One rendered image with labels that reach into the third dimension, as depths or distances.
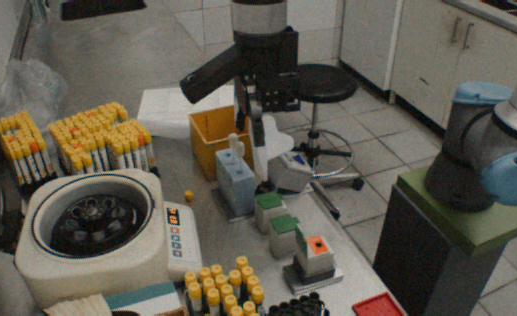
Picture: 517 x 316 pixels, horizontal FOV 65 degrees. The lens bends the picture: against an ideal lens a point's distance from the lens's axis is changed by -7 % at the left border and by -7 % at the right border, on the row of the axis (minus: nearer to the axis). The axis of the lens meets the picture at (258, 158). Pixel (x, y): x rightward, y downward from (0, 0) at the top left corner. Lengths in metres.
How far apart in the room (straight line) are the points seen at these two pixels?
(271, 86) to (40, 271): 0.42
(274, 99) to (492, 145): 0.34
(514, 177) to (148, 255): 0.55
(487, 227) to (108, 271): 0.67
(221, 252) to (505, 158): 0.49
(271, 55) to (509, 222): 0.56
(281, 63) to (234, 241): 0.35
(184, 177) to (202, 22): 2.18
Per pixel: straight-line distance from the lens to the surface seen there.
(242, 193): 0.81
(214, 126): 1.03
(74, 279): 0.67
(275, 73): 0.62
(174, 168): 0.99
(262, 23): 0.56
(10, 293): 0.84
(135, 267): 0.65
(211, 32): 3.10
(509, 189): 0.73
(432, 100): 2.85
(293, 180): 0.87
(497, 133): 0.72
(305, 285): 0.73
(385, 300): 0.75
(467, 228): 0.87
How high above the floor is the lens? 1.46
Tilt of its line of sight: 36 degrees down
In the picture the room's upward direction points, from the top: straight up
